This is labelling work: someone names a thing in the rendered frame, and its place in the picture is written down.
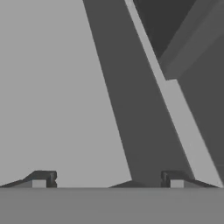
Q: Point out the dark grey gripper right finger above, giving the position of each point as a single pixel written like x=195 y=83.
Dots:
x=175 y=175

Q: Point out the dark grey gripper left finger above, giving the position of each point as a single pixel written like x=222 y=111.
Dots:
x=43 y=175

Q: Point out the grey fridge door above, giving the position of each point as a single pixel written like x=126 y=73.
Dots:
x=46 y=87

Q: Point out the grey fridge shelf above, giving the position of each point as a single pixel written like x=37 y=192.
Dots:
x=192 y=43

